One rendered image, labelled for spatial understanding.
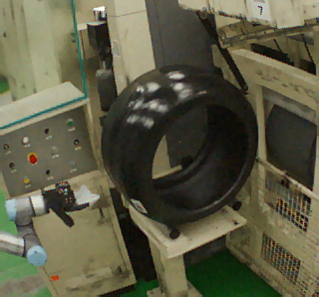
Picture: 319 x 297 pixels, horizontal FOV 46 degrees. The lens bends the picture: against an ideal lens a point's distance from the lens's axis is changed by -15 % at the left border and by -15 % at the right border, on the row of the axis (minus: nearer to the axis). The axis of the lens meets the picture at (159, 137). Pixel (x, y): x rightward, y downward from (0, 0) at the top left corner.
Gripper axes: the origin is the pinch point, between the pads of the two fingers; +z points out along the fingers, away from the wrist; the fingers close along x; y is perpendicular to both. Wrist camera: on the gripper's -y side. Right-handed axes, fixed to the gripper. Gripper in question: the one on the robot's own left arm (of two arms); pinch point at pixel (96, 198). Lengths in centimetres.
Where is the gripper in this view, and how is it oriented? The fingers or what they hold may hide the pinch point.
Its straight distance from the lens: 147.3
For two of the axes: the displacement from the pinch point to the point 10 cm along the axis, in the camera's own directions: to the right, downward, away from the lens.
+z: 9.0, -1.9, 4.0
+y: -0.3, -9.2, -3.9
